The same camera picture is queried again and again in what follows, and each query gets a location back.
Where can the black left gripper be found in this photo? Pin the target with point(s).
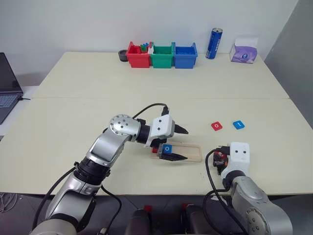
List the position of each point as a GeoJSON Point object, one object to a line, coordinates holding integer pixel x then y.
{"type": "Point", "coordinates": [161, 141]}

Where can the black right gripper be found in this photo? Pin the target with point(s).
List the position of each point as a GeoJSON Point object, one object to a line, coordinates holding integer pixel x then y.
{"type": "Point", "coordinates": [220, 160]}

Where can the blue letter o block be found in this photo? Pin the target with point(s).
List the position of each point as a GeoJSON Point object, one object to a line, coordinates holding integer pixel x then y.
{"type": "Point", "coordinates": [167, 148]}

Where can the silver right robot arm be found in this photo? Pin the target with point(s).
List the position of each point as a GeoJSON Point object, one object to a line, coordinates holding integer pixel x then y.
{"type": "Point", "coordinates": [256, 198]}

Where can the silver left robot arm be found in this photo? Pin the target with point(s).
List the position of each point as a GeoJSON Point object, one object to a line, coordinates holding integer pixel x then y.
{"type": "Point", "coordinates": [107, 147]}

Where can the wooden tray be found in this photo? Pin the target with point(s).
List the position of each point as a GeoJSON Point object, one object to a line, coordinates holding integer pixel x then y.
{"type": "Point", "coordinates": [193, 153]}

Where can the red letter o block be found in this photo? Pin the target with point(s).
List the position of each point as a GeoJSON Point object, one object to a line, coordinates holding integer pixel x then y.
{"type": "Point", "coordinates": [216, 126]}

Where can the blue letter t block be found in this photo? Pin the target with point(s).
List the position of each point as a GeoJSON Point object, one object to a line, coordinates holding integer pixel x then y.
{"type": "Point", "coordinates": [238, 124]}

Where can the small red cap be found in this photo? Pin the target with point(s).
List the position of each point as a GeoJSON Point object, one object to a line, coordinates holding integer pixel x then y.
{"type": "Point", "coordinates": [187, 205]}
{"type": "Point", "coordinates": [148, 208]}

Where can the dark rounded shape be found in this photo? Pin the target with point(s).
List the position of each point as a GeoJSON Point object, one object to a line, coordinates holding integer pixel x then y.
{"type": "Point", "coordinates": [193, 220]}
{"type": "Point", "coordinates": [138, 222]}

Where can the blue plastic bin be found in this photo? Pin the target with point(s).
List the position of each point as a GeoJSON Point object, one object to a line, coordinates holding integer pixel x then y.
{"type": "Point", "coordinates": [184, 61]}

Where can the green plastic bin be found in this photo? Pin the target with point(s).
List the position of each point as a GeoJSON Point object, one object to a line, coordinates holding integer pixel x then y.
{"type": "Point", "coordinates": [161, 60]}

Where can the red plastic bin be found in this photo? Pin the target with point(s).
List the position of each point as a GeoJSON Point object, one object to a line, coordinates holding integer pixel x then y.
{"type": "Point", "coordinates": [138, 60]}

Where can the black round holder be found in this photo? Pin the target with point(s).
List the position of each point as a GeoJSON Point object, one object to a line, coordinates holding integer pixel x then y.
{"type": "Point", "coordinates": [122, 55]}

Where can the small blue toy block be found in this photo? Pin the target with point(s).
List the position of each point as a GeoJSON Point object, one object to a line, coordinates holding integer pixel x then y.
{"type": "Point", "coordinates": [144, 45]}

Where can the blue drink can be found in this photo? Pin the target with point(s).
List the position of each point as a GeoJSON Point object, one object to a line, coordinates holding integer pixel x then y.
{"type": "Point", "coordinates": [214, 44]}

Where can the purple tissue box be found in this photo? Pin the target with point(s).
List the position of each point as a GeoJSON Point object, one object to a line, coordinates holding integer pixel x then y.
{"type": "Point", "coordinates": [243, 54]}

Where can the dark grey laptop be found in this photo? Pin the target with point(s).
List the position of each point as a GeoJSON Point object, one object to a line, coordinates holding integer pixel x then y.
{"type": "Point", "coordinates": [7, 80]}

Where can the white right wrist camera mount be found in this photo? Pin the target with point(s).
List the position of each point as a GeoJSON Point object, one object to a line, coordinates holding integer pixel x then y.
{"type": "Point", "coordinates": [238, 159]}

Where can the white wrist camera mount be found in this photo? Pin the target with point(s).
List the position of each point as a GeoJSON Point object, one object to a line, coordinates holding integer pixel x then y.
{"type": "Point", "coordinates": [238, 159]}
{"type": "Point", "coordinates": [160, 127]}

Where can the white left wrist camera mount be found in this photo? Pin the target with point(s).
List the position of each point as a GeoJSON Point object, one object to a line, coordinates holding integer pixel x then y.
{"type": "Point", "coordinates": [160, 127]}

